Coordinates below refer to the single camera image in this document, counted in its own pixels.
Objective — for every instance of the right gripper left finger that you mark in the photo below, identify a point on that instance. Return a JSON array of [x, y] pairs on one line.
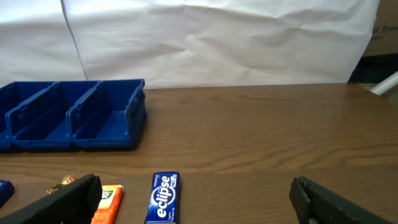
[[62, 203]]

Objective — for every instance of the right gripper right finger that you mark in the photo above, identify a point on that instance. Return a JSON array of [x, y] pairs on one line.
[[326, 207]]

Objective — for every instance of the gold candy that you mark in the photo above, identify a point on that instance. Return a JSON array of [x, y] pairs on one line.
[[65, 180]]

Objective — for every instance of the blue candy pack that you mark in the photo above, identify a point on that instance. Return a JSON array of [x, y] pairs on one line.
[[5, 191], [163, 199]]

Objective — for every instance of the orange candy box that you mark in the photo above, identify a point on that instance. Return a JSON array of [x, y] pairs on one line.
[[109, 208]]

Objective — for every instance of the blue tray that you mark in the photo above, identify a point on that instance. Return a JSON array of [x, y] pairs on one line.
[[102, 141]]

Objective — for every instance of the white pipe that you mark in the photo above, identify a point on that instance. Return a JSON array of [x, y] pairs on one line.
[[387, 85]]

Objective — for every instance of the cardboard box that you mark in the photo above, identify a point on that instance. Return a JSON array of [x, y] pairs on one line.
[[385, 31]]

